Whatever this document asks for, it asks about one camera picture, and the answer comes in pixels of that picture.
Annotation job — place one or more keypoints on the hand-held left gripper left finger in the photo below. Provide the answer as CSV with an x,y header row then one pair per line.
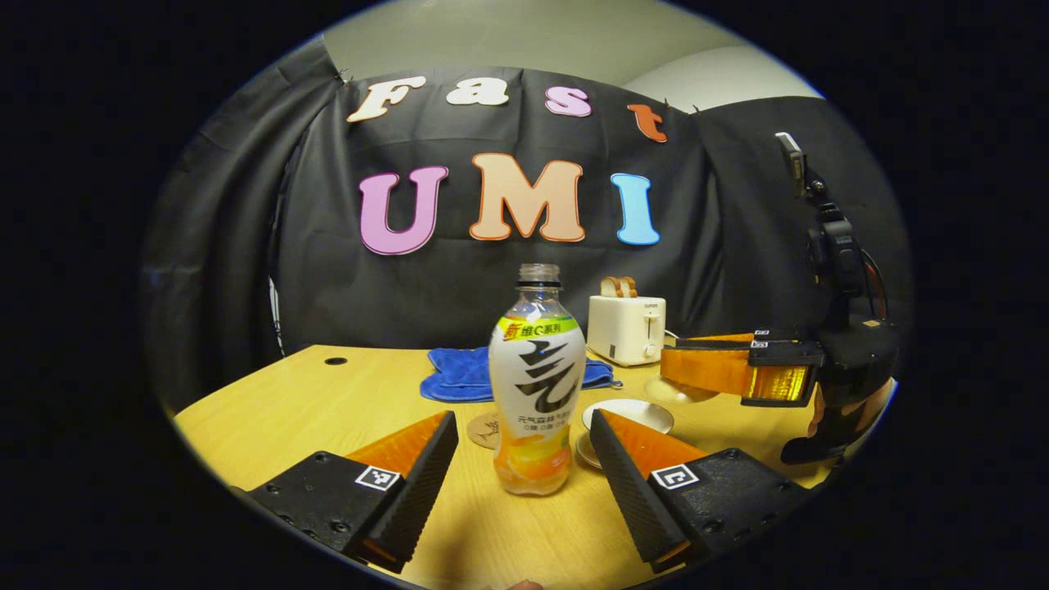
x,y
414,500

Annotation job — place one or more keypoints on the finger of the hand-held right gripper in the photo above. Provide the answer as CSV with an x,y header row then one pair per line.
x,y
787,336
713,369

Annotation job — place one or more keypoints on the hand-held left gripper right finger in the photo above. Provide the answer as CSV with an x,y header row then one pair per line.
x,y
627,496

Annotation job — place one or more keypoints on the white ceramic teacup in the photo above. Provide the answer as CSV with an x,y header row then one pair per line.
x,y
627,414

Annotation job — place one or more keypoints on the round cork coaster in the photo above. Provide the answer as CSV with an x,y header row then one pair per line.
x,y
482,430

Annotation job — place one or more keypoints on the clear water bottle white label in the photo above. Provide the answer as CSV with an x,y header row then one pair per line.
x,y
537,385

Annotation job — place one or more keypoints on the white toaster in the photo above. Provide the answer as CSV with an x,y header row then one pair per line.
x,y
627,332

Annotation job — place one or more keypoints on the toast slice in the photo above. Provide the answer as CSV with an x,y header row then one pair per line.
x,y
629,286
610,287

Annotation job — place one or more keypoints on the blue folded towel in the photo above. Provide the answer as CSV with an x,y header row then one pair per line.
x,y
459,373

